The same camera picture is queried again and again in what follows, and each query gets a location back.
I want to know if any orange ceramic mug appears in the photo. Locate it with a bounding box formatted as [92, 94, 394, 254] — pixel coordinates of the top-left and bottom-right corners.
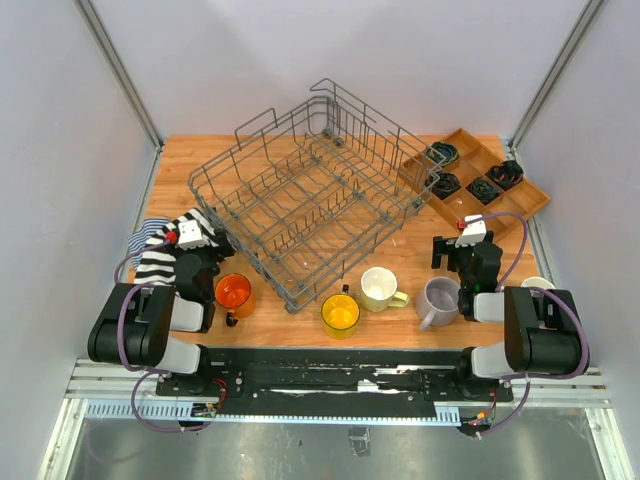
[214, 273, 256, 327]

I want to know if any yellow enamel mug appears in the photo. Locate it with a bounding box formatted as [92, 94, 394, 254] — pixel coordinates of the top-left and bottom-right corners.
[321, 284, 361, 340]

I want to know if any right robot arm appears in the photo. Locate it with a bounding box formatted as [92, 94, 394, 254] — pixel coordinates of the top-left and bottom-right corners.
[422, 232, 590, 400]

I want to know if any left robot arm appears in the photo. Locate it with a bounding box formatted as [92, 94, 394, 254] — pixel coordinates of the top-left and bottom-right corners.
[87, 234, 234, 396]

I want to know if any lilac ceramic mug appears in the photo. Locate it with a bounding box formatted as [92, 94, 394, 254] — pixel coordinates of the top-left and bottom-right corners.
[416, 277, 460, 331]

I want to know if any black white striped cloth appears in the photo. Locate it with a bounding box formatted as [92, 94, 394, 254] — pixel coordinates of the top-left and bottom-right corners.
[132, 208, 232, 285]

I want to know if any black mug white inside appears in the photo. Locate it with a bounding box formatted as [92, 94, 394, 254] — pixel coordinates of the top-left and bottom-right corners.
[520, 276, 555, 290]

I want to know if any wooden compartment tray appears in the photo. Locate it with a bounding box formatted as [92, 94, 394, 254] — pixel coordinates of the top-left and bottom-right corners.
[400, 128, 550, 227]

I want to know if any cream ceramic mug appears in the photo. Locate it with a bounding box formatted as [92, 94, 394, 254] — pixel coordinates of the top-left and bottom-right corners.
[360, 267, 410, 313]

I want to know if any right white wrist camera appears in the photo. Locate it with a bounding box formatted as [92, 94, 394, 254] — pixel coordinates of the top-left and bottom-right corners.
[455, 215, 487, 248]

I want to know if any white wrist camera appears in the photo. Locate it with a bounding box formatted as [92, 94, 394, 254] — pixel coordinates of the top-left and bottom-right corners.
[455, 215, 487, 248]
[176, 220, 208, 250]

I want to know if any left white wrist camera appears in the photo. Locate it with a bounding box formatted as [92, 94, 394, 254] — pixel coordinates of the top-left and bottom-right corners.
[176, 220, 208, 250]

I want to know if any black cable bundle near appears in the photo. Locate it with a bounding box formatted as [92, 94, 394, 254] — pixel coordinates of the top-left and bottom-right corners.
[465, 178, 503, 205]

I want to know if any black cable bundle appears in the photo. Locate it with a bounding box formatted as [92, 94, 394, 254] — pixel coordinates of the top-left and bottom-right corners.
[485, 160, 526, 191]
[424, 171, 462, 199]
[425, 141, 461, 167]
[465, 178, 503, 205]

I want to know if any black cable bundle left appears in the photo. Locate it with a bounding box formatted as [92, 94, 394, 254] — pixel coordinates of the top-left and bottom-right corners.
[424, 171, 462, 199]

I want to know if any black cable bundle right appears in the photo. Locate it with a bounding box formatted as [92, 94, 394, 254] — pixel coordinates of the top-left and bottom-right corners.
[485, 160, 526, 191]

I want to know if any black cable bundle far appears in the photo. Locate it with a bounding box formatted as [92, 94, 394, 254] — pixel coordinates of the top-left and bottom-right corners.
[425, 141, 461, 167]

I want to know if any grey wire dish rack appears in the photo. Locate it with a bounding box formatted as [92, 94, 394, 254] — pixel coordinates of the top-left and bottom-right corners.
[188, 79, 446, 313]

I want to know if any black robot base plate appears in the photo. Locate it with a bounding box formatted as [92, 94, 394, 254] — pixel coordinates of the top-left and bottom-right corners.
[156, 347, 513, 414]

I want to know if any slotted cable duct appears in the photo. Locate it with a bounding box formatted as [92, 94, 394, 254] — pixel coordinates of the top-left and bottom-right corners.
[85, 400, 462, 427]

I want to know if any left aluminium frame post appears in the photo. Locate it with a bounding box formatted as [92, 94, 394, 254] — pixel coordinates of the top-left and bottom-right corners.
[73, 0, 165, 150]

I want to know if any aluminium frame post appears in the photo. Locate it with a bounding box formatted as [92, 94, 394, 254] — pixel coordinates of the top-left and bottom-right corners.
[506, 0, 607, 153]
[73, 0, 165, 150]

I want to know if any right aluminium frame post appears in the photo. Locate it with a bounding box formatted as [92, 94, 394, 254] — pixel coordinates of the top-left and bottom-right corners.
[506, 0, 607, 153]

